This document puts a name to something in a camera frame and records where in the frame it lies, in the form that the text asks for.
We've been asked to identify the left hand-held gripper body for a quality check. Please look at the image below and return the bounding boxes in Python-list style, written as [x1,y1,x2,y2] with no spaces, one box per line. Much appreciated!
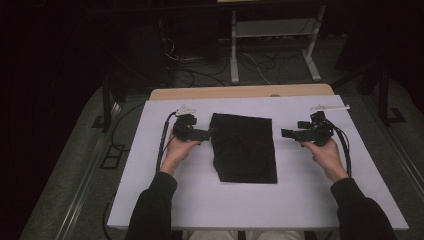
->
[172,105,198,142]

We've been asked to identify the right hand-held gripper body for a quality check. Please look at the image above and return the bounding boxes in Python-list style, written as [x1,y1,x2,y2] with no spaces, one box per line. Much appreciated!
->
[301,104,351,148]

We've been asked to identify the black pants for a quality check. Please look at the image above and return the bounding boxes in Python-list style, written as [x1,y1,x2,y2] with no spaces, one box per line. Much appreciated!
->
[209,112,278,185]

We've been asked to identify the person's right hand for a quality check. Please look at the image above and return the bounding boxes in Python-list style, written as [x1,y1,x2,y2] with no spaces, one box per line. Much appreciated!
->
[301,139,349,184]

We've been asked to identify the person's left hand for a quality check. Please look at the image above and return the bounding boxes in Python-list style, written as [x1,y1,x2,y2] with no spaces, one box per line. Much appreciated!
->
[159,133,201,177]

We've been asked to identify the wooden table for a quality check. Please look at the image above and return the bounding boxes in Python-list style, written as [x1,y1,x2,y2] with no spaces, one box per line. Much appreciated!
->
[148,83,335,101]

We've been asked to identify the black metal stand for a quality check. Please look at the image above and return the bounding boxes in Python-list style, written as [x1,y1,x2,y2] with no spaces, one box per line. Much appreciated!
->
[91,76,129,133]
[333,63,406,126]

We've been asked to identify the white board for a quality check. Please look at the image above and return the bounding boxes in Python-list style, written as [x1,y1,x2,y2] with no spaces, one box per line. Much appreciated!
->
[106,94,410,232]

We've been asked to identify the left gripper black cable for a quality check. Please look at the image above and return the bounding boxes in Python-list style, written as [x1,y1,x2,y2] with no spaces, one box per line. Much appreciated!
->
[155,111,178,173]

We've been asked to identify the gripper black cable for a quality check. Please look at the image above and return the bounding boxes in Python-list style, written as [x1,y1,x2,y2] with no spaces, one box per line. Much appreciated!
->
[155,111,178,173]
[329,124,353,178]

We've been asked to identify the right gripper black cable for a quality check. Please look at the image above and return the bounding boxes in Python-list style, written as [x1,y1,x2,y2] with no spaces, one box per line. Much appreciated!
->
[329,124,353,178]

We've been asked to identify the bundle of black cables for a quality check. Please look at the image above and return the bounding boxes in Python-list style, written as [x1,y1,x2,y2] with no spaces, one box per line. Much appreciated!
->
[163,36,231,88]

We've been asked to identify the black floor cable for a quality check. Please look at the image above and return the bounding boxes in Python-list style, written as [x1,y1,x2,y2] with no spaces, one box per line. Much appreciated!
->
[102,101,148,240]

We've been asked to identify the white floor cable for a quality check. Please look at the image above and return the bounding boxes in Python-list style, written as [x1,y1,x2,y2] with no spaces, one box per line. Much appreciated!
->
[243,52,272,85]

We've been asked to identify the metal floor rail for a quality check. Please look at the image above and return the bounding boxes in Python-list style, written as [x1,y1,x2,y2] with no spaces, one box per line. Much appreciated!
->
[54,103,121,240]
[363,96,424,188]

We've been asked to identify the white metal desk frame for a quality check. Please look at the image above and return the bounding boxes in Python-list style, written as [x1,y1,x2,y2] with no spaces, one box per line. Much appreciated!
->
[229,4,326,84]

